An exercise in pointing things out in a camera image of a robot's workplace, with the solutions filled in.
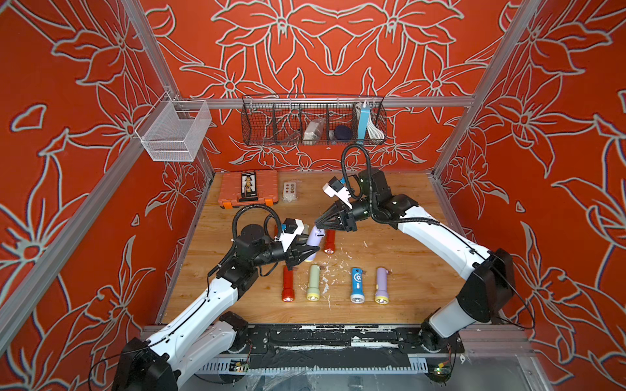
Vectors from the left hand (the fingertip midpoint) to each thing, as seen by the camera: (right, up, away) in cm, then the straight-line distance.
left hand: (314, 240), depth 69 cm
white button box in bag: (-11, +15, +38) cm, 43 cm away
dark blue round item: (+12, +38, +27) cm, 48 cm away
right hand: (+1, +4, -4) cm, 6 cm away
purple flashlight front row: (+23, -20, +10) cm, 32 cm away
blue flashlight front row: (+15, -20, +10) cm, 27 cm away
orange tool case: (-38, +16, +39) cm, 56 cm away
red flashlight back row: (+7, -5, +25) cm, 27 cm away
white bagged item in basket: (0, +38, +22) cm, 44 cm away
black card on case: (-29, +18, +37) cm, 50 cm away
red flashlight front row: (-9, -20, +12) cm, 25 cm away
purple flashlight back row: (0, +1, -4) cm, 4 cm away
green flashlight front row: (0, -20, +10) cm, 22 cm away
